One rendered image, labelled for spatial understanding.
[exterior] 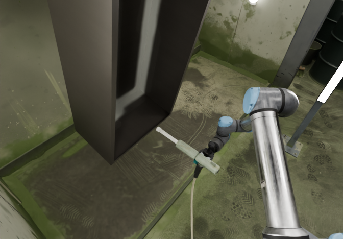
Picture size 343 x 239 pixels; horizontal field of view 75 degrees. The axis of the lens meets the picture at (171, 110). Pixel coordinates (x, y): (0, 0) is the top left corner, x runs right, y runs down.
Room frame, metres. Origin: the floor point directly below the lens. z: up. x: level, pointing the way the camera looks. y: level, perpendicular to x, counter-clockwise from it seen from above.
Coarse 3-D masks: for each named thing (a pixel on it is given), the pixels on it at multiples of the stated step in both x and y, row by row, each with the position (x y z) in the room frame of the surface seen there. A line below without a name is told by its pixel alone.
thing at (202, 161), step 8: (160, 128) 0.99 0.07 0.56; (168, 136) 0.93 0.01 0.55; (176, 144) 0.87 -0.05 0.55; (184, 144) 0.87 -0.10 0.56; (184, 152) 0.83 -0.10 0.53; (192, 152) 0.81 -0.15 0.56; (200, 160) 0.76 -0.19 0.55; (208, 160) 0.76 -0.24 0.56; (200, 168) 0.76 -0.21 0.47; (208, 168) 0.72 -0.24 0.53; (216, 168) 0.72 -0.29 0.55
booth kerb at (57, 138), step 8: (64, 128) 1.25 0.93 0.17; (72, 128) 1.30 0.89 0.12; (56, 136) 1.18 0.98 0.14; (64, 136) 1.23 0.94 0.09; (40, 144) 1.07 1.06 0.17; (48, 144) 1.11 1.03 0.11; (56, 144) 1.15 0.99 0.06; (32, 152) 1.01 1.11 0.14; (40, 152) 1.05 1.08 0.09; (16, 160) 0.91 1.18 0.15; (24, 160) 0.95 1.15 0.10; (0, 168) 0.83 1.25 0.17; (8, 168) 0.86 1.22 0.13; (16, 168) 0.89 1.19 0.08
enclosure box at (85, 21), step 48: (48, 0) 0.84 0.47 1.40; (96, 0) 0.66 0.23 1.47; (144, 0) 1.29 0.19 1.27; (192, 0) 1.18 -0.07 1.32; (96, 48) 0.69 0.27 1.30; (144, 48) 1.38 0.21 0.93; (192, 48) 1.14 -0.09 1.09; (96, 96) 0.73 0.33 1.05; (144, 96) 1.36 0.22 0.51; (96, 144) 0.80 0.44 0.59
